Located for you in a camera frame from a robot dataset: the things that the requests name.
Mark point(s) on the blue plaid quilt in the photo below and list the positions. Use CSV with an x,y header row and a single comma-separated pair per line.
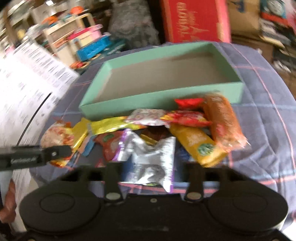
x,y
266,115

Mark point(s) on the orange red sausage snack pouch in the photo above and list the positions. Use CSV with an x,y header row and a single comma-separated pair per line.
x,y
109,143

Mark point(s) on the person's left hand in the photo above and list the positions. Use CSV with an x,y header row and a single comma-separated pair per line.
x,y
8,212

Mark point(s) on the grey lace cloth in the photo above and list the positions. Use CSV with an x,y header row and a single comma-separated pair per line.
x,y
132,22

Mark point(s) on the blue toy tray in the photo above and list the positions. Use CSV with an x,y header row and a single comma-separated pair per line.
x,y
94,48

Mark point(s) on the cardboard box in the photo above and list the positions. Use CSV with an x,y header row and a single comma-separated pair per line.
x,y
244,17

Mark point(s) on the white printed instruction sheet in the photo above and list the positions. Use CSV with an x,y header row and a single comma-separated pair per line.
x,y
32,83

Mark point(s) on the pink blue candy wrapper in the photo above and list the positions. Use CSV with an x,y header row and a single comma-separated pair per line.
x,y
87,146

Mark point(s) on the orange clear-wrapped cake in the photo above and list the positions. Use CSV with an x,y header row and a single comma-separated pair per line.
x,y
225,128

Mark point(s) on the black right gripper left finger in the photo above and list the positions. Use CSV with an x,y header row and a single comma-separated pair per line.
x,y
112,191

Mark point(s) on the green cardboard box tray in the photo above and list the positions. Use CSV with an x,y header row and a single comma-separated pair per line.
x,y
156,77

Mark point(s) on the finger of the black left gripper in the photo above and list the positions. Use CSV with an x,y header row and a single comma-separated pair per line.
x,y
22,157

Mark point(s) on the white pink Winsun packet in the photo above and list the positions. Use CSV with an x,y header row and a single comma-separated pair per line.
x,y
146,117

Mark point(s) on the yellow green-logo snack bar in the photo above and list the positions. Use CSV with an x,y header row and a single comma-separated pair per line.
x,y
199,145

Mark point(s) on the silver purple snack packet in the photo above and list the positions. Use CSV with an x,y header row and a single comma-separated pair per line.
x,y
143,164

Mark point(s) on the teal Home Kitchen box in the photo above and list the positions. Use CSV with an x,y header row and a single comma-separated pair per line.
x,y
116,46

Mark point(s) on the red Global gift box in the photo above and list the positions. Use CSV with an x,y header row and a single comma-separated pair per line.
x,y
196,20

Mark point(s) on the yellow-green candy wrapper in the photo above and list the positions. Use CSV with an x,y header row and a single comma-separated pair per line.
x,y
113,124

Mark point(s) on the red Skittles candy bag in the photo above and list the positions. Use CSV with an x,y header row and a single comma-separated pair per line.
x,y
186,118

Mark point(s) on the yellow embossed snack packet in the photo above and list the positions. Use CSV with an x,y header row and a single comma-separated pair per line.
x,y
80,132

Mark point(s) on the orange white noodle snack bag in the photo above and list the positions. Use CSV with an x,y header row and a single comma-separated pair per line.
x,y
58,134

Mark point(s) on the red small snack packet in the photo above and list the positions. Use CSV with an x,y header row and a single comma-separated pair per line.
x,y
189,104

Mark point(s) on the toy kitchen playset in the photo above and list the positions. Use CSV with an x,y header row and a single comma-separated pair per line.
x,y
70,32

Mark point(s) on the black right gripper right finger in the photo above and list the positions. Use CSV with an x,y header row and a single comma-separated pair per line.
x,y
195,177

